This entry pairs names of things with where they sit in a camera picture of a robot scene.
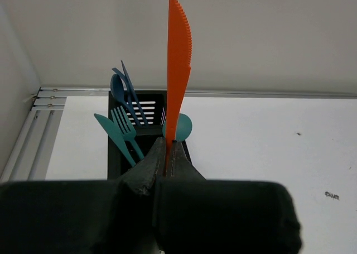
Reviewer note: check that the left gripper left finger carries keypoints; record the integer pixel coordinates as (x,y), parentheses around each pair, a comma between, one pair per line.
(141,179)

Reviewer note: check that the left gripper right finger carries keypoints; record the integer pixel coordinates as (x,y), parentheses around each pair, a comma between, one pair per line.
(181,169)

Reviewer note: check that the teal spoon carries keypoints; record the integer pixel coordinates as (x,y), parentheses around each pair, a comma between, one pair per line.
(184,127)

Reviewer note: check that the dark blue knife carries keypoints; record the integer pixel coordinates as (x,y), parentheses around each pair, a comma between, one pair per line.
(133,94)

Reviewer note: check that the teal fork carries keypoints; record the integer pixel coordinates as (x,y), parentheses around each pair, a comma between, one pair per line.
(128,131)

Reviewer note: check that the teal knife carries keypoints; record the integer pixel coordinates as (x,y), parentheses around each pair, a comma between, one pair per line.
(115,135)

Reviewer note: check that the dark blue spoon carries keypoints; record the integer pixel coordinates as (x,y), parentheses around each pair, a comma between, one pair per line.
(118,89)

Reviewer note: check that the red-orange knife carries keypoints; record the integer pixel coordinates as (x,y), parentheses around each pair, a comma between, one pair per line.
(179,53)

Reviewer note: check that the black and white utensil caddy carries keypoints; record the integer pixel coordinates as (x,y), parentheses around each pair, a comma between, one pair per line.
(153,103)

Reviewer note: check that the aluminium frame rail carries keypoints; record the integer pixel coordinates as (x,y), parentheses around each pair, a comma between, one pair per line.
(235,136)

